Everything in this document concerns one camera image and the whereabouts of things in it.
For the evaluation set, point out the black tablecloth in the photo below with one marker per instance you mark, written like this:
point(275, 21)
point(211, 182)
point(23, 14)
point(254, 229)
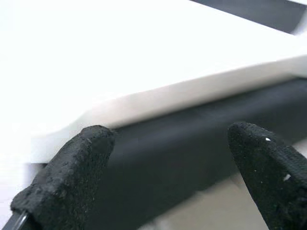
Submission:
point(180, 155)

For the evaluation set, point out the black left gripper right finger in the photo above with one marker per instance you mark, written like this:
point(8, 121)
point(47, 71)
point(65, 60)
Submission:
point(271, 179)

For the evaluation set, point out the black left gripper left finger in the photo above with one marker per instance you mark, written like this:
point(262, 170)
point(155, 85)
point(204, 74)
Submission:
point(64, 182)

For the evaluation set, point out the white plastic table top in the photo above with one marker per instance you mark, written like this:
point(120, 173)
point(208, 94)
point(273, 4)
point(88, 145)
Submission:
point(120, 60)

